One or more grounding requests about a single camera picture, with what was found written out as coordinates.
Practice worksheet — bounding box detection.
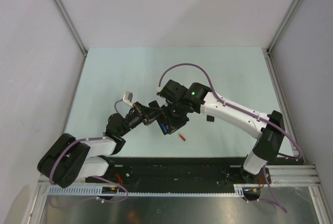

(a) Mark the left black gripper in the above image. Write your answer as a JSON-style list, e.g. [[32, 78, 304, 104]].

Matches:
[[119, 101, 163, 137]]

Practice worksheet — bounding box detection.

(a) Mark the left aluminium frame post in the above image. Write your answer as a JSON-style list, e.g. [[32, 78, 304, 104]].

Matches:
[[52, 0, 88, 57]]

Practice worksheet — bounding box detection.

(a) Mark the white slotted cable duct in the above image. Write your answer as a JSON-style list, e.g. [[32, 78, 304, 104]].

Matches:
[[47, 185, 259, 197]]

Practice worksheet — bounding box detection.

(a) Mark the black remote control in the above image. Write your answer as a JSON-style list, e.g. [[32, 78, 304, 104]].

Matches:
[[148, 100, 170, 135]]

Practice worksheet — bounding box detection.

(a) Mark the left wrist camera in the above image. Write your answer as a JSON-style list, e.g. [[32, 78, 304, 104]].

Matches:
[[123, 91, 133, 107]]

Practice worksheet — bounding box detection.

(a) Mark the black battery compartment cover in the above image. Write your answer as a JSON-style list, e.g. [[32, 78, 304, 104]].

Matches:
[[206, 115, 215, 122]]

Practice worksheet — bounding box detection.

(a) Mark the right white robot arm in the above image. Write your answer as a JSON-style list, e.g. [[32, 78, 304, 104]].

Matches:
[[157, 80, 285, 183]]

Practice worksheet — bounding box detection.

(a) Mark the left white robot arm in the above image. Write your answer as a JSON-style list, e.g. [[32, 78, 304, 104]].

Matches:
[[37, 101, 163, 188]]

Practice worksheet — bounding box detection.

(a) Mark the right aluminium frame post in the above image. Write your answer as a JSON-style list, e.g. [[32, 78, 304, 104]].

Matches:
[[266, 0, 303, 54]]

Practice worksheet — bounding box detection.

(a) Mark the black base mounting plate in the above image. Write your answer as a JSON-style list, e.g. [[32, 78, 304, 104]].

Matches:
[[53, 156, 274, 193]]

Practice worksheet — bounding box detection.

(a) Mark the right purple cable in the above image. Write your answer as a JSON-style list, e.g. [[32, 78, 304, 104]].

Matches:
[[158, 63, 304, 214]]

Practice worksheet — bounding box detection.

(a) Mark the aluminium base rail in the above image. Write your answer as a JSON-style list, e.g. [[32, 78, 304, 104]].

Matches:
[[38, 164, 319, 186]]

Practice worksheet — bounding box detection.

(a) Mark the aluminium frame post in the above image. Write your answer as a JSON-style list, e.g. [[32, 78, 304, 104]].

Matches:
[[266, 0, 303, 54], [52, 0, 88, 57]]

